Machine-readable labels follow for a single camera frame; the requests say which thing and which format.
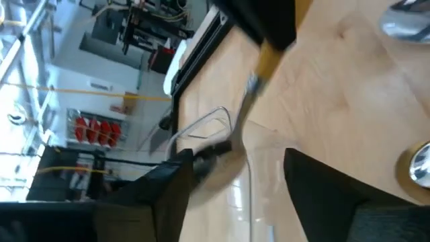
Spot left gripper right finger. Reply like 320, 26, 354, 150
284, 148, 414, 242

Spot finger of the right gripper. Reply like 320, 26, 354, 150
210, 0, 298, 52

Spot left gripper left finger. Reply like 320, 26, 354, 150
100, 149, 196, 242

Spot orange-handled silver spoon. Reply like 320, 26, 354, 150
189, 0, 315, 206
378, 0, 430, 45
408, 143, 430, 190

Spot clear plastic bin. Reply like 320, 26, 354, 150
164, 106, 286, 242

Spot red storage bins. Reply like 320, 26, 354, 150
65, 108, 130, 151

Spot black aluminium table frame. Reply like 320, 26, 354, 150
169, 11, 236, 159

